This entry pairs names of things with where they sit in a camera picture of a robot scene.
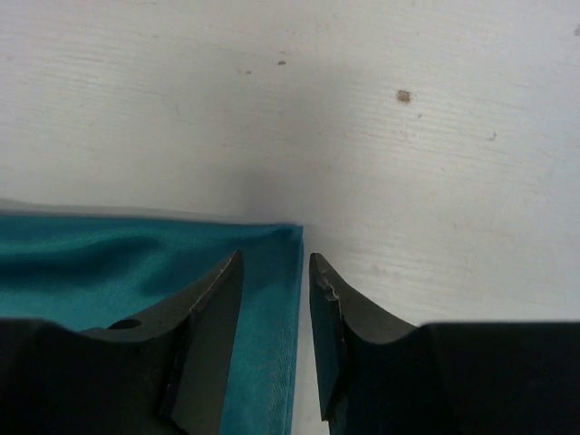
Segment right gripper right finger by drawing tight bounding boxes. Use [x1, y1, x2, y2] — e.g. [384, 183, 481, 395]
[309, 253, 579, 434]

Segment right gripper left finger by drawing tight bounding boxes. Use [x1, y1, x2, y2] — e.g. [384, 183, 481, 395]
[1, 252, 244, 434]

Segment teal cloth napkin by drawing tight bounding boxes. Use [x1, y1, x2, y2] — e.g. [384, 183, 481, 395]
[1, 214, 304, 434]

